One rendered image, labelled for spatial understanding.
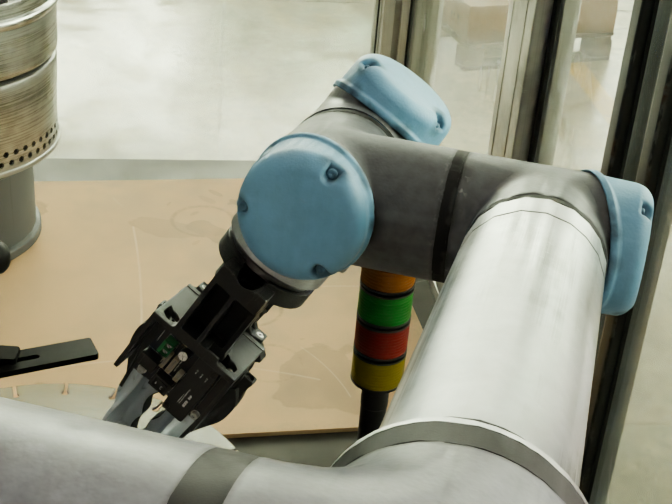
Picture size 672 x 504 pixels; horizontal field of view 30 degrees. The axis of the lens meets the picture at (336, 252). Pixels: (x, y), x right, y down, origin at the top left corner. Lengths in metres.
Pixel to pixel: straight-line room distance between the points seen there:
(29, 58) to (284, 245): 0.87
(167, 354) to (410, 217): 0.24
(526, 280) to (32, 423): 0.25
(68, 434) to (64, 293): 1.23
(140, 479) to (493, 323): 0.20
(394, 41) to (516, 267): 1.37
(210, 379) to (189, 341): 0.03
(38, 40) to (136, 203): 0.36
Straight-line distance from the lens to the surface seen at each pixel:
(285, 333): 1.50
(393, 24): 1.89
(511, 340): 0.48
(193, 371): 0.84
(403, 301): 1.01
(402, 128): 0.76
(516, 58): 1.28
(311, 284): 0.82
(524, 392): 0.45
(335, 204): 0.66
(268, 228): 0.67
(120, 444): 0.35
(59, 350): 1.18
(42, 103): 1.55
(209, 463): 0.34
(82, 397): 1.07
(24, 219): 1.64
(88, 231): 1.71
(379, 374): 1.04
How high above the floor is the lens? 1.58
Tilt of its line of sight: 30 degrees down
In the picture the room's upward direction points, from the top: 5 degrees clockwise
